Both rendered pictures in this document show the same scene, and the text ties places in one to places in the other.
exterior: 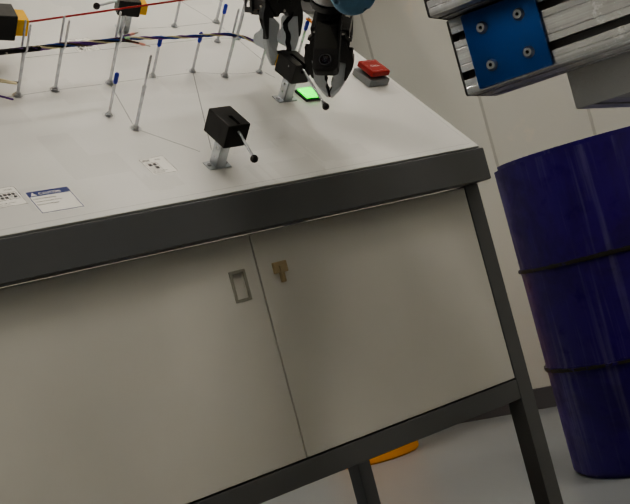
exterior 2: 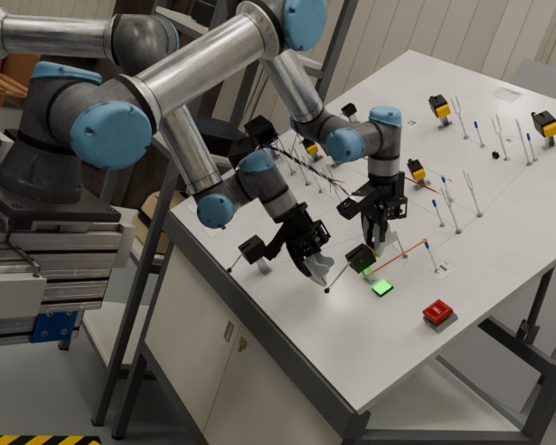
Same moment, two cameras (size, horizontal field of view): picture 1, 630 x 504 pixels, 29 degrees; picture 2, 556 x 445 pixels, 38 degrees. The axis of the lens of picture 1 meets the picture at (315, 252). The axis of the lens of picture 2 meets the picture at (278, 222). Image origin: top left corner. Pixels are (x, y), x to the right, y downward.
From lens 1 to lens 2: 3.15 m
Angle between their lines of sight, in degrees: 97
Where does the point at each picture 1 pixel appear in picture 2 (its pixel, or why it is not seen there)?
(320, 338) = (235, 396)
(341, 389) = (227, 430)
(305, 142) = (310, 301)
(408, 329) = not seen: outside the picture
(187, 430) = (187, 363)
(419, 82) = not seen: outside the picture
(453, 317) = not seen: outside the picture
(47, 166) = (242, 216)
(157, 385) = (191, 334)
